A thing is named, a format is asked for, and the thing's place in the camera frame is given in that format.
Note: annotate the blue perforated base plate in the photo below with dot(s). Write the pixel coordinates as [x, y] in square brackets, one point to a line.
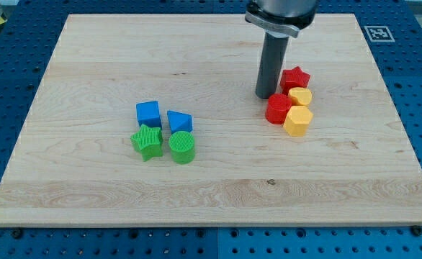
[27, 40]

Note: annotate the white fiducial marker tag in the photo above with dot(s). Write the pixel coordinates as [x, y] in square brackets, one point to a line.
[379, 33]

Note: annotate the blue triangle block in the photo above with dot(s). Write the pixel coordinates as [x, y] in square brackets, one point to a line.
[179, 121]

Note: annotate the yellow hexagon block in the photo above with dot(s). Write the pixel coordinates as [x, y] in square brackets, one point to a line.
[297, 121]

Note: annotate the red cylinder block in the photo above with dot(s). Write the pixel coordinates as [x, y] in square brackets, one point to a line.
[277, 107]

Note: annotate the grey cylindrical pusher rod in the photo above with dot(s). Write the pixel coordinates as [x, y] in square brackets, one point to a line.
[272, 56]

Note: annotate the yellow heart block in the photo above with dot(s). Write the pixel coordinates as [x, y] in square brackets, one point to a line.
[300, 96]

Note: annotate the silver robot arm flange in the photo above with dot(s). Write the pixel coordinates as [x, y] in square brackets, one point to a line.
[281, 18]

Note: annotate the green cylinder block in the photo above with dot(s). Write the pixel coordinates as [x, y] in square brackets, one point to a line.
[182, 146]

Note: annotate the green star block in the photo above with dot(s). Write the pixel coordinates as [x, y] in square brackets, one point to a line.
[148, 142]

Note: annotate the blue cube block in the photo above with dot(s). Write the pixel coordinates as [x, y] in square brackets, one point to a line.
[148, 113]

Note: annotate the light wooden board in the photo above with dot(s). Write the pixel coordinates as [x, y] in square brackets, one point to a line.
[74, 164]

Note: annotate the red star block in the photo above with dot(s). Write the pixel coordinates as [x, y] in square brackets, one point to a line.
[292, 78]

